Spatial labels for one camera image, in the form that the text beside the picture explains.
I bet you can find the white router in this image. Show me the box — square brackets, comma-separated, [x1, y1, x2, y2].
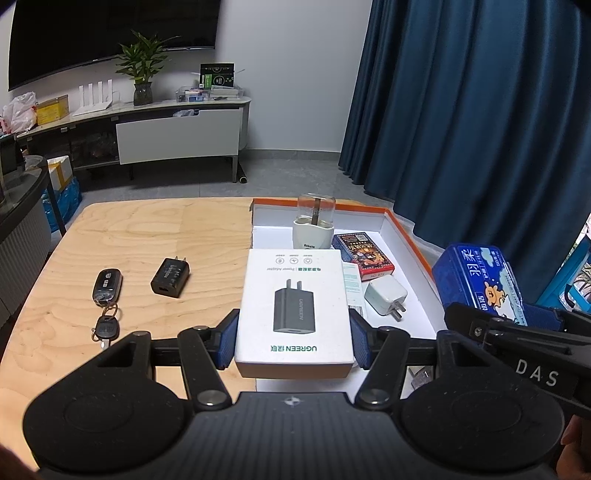
[71, 80, 115, 116]

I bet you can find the yellow box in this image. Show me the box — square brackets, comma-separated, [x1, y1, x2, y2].
[36, 95, 70, 125]

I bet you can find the pink plastic bag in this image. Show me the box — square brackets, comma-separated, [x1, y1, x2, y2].
[2, 91, 38, 134]

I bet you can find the blue curtain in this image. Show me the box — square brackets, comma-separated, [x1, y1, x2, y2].
[339, 0, 591, 305]

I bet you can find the key with ring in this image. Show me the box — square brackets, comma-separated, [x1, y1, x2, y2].
[91, 305, 122, 348]

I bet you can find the black car key fob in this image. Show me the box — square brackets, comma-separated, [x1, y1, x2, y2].
[92, 269, 123, 306]

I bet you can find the white charger box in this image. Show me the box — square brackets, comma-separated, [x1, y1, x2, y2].
[234, 248, 356, 379]

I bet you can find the clear plastic organizer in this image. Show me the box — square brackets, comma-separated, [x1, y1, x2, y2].
[174, 84, 243, 103]

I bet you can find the white teal bandage box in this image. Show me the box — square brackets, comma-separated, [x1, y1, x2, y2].
[342, 262, 365, 320]

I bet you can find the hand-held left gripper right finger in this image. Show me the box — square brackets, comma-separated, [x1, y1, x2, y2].
[349, 308, 499, 411]

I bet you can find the red playing card box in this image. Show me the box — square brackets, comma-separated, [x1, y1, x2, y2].
[332, 232, 397, 282]

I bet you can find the black television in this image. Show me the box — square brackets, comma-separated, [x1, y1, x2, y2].
[8, 0, 222, 92]

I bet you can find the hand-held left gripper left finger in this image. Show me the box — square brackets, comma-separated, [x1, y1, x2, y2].
[99, 309, 241, 411]

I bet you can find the green plant in glass vase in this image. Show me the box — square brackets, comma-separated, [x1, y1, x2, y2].
[115, 30, 181, 107]

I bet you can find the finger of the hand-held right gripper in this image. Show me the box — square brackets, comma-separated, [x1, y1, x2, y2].
[444, 302, 573, 355]
[526, 305, 591, 330]

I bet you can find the white cardboard box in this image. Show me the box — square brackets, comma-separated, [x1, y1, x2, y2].
[46, 156, 75, 192]

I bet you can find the blue plastic bag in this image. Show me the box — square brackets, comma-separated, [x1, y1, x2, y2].
[39, 178, 84, 234]

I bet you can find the blue tissue pack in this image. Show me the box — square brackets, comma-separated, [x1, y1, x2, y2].
[431, 244, 529, 326]

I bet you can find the black round counter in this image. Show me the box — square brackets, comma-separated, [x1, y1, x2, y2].
[0, 134, 52, 328]

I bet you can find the white cup with glass top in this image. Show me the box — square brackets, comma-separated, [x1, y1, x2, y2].
[292, 194, 337, 252]

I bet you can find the black charger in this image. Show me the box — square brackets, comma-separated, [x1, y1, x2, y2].
[150, 255, 191, 297]

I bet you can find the white grey cabinet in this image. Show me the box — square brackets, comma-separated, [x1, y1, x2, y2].
[16, 95, 254, 183]

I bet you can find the green black box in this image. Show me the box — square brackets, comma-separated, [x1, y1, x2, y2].
[199, 62, 237, 90]

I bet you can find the white charger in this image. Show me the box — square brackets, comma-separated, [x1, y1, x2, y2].
[364, 275, 409, 329]

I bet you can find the person's right hand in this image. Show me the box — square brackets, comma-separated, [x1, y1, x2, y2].
[556, 414, 591, 480]

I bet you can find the white tray box orange rim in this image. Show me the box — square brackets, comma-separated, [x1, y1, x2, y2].
[252, 198, 448, 393]

